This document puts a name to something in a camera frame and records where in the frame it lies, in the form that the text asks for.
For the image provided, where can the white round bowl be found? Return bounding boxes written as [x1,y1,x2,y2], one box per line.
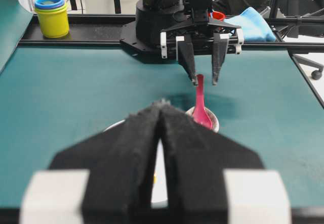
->
[104,119,168,208]

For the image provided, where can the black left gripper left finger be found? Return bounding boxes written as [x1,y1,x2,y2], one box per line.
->
[49,103,160,223]

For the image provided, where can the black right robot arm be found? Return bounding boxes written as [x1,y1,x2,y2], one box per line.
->
[136,0,244,85]

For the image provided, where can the black office chair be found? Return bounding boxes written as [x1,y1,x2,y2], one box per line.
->
[260,0,324,80]

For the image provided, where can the black aluminium frame rail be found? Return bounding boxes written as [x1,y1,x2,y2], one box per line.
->
[18,14,323,59]

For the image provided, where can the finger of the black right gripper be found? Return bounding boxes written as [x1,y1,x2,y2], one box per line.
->
[176,34,198,85]
[212,33,229,85]

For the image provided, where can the red plastic cup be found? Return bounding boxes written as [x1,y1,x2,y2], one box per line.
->
[208,11,226,21]

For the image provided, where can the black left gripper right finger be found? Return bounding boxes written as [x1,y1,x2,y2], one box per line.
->
[159,104,264,223]

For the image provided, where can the speckled egg-shaped spoon rest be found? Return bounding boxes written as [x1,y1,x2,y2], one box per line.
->
[186,106,220,133]

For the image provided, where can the pink plastic spoon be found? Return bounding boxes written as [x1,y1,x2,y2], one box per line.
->
[192,74,212,129]

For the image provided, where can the light blue cloth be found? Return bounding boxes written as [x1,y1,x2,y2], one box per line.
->
[224,7,276,42]

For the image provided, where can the stacked yellow blue cups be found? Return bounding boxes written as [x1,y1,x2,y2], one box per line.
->
[34,0,69,38]

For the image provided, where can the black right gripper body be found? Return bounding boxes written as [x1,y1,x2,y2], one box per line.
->
[163,0,244,54]

